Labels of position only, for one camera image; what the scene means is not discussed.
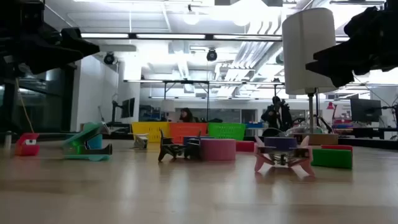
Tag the light blue tape roll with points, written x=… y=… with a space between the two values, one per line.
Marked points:
x=94 y=141

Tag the green mini stapler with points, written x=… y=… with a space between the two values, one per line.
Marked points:
x=331 y=158

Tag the black aluminium table frame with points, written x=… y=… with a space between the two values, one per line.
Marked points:
x=367 y=143

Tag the black ceiling spotlight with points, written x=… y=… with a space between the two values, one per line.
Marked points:
x=211 y=55
x=109 y=58

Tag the purple tape roll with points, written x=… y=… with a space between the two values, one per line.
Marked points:
x=280 y=143

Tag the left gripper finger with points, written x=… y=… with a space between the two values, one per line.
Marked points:
x=79 y=42
x=49 y=60

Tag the white shade table lamp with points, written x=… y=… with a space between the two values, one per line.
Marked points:
x=308 y=49

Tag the black monitor on arm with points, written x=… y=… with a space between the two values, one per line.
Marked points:
x=127 y=108

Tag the person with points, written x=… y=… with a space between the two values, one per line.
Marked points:
x=186 y=115
x=276 y=115

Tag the black computer monitor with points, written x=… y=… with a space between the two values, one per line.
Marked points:
x=365 y=110

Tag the pink tape roll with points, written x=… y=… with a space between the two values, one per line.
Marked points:
x=217 y=150

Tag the orange plastic basket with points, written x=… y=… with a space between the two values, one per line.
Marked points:
x=188 y=132

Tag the green plastic basket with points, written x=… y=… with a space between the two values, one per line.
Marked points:
x=227 y=131

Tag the black background station frame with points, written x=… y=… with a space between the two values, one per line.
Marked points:
x=207 y=99

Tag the teal staple remover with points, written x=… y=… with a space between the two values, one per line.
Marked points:
x=76 y=139

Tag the dark blue tape roll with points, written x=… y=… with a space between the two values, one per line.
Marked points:
x=190 y=138

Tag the small grey cylinder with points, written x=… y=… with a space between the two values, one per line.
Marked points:
x=7 y=140

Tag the yellow plastic basket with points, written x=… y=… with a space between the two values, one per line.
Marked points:
x=149 y=132

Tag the blue storage bin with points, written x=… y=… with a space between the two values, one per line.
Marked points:
x=254 y=125

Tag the grey staple remover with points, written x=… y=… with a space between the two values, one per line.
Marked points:
x=141 y=141

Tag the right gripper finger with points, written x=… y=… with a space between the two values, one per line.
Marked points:
x=339 y=53
x=337 y=71

